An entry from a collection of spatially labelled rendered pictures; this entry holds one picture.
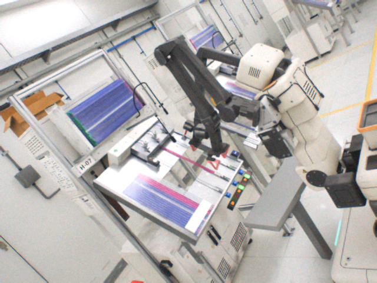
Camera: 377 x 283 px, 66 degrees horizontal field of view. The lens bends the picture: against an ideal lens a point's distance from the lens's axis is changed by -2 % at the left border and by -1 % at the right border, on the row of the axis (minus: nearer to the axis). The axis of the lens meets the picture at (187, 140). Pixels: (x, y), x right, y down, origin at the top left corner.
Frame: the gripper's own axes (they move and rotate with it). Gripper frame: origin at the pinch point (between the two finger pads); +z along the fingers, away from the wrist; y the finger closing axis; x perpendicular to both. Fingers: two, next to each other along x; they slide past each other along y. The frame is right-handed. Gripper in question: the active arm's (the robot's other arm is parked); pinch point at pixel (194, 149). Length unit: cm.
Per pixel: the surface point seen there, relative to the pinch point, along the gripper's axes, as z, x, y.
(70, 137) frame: -15, -62, 50
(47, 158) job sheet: 4, -76, 61
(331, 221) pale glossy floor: 28, 105, -21
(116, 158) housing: -6, -34, 41
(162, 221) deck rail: 0, 12, 60
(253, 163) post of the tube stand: 24, 37, -38
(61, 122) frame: -24, -68, 50
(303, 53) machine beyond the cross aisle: 90, 13, -440
